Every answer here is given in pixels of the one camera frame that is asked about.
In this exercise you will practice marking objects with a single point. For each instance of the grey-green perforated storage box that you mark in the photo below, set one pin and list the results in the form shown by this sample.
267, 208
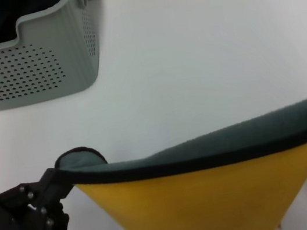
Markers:
38, 28

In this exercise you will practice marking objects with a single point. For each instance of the yellow and green towel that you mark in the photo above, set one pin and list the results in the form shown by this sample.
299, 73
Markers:
209, 200

